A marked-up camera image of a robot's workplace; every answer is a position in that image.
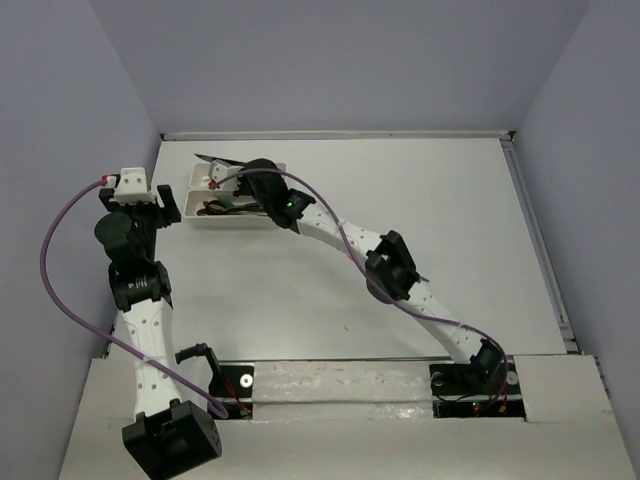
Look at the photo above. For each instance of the black spoon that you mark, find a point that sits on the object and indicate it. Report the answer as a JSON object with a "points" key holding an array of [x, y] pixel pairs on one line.
{"points": [[213, 208]]}

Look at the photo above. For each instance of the white front utensil tray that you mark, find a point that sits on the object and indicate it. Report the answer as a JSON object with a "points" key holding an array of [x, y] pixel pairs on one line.
{"points": [[256, 218]]}

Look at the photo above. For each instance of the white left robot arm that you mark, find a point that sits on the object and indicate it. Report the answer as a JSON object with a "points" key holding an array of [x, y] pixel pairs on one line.
{"points": [[170, 434]]}

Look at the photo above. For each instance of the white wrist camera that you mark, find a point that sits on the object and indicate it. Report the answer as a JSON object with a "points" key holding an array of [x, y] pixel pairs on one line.
{"points": [[131, 186], [220, 169]]}

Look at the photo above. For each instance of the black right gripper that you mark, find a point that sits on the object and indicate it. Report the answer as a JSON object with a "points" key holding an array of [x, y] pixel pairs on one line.
{"points": [[241, 188]]}

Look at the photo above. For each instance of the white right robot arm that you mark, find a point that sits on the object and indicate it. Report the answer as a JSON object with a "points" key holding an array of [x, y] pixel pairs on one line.
{"points": [[390, 273]]}

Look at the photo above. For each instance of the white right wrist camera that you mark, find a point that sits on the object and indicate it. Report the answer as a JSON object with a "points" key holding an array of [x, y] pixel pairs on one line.
{"points": [[220, 169]]}

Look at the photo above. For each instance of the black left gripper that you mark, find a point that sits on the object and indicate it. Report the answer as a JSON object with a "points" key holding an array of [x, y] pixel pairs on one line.
{"points": [[164, 218]]}

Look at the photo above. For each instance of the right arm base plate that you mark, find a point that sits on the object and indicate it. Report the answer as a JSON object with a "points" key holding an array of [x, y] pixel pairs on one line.
{"points": [[455, 396]]}

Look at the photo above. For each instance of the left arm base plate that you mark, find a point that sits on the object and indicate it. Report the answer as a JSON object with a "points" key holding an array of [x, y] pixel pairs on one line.
{"points": [[234, 388]]}

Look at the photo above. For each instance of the knife with green handle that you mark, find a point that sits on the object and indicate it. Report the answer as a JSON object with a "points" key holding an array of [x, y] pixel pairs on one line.
{"points": [[210, 159]]}

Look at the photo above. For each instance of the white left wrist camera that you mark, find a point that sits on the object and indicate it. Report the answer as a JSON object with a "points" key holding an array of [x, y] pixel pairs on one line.
{"points": [[131, 186]]}

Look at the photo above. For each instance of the white rear utensil tray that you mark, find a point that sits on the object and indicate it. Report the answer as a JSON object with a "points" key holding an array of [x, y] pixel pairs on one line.
{"points": [[200, 175]]}

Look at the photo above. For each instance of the white utensil tray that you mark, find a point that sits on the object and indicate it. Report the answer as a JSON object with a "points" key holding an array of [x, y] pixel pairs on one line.
{"points": [[256, 218], [200, 175]]}

